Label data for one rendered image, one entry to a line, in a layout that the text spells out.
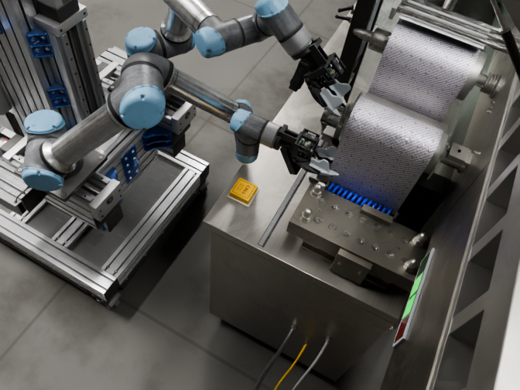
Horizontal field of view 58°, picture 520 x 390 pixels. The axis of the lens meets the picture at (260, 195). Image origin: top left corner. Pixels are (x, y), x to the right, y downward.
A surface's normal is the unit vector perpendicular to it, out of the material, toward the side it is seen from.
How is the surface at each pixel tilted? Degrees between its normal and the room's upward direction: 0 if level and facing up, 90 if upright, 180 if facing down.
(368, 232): 0
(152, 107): 85
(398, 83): 92
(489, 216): 0
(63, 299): 0
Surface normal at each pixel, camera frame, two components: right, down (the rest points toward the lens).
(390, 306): 0.10, -0.55
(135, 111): 0.26, 0.77
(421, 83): -0.46, 0.73
